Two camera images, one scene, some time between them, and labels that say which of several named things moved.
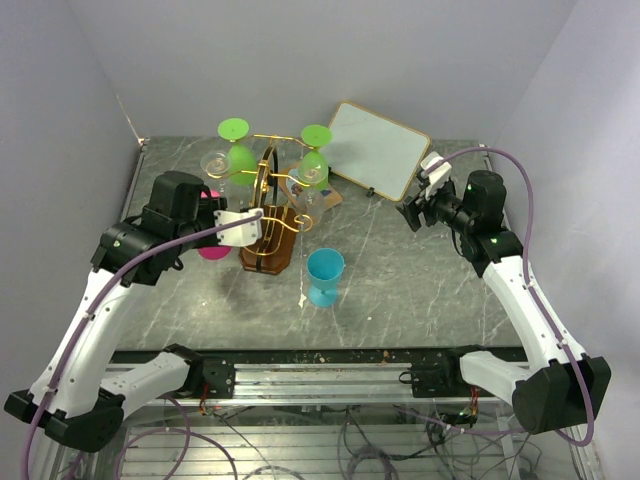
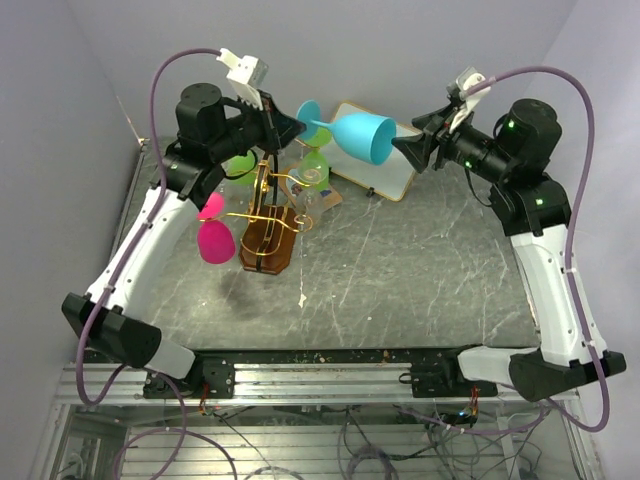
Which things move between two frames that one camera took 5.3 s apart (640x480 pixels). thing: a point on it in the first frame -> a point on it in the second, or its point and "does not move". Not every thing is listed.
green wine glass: x=313 y=167 does not move
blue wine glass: x=324 y=268 -> x=366 y=137
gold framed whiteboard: x=373 y=151 does not move
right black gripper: x=414 y=208 -> x=420 y=146
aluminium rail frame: x=404 y=414 does not move
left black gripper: x=209 y=205 -> x=278 y=127
